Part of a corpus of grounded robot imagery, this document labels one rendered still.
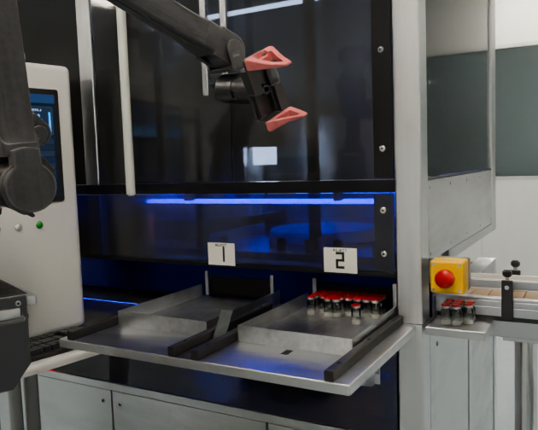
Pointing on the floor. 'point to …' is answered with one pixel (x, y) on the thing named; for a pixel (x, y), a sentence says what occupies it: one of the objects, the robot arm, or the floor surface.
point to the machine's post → (412, 209)
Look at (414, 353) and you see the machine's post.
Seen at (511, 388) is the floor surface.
